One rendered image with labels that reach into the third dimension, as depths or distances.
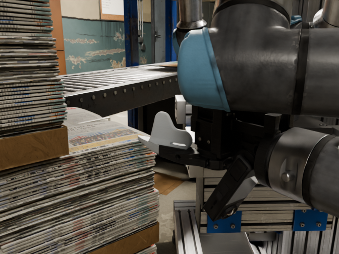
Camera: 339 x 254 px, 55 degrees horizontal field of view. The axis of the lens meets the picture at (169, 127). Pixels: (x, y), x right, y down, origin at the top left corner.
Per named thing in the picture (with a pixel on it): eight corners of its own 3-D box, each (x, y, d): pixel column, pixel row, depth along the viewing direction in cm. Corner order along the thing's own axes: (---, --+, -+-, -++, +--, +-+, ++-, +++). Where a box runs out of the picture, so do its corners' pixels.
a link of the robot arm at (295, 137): (334, 193, 36) (293, 218, 31) (296, 180, 39) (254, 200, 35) (344, 128, 34) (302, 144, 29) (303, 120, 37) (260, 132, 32)
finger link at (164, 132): (138, 106, 47) (198, 112, 44) (139, 144, 49) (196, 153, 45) (126, 110, 45) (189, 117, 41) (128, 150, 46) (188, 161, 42)
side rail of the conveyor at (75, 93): (50, 133, 113) (47, 100, 110) (40, 131, 116) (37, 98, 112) (210, 85, 223) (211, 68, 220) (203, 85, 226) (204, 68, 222)
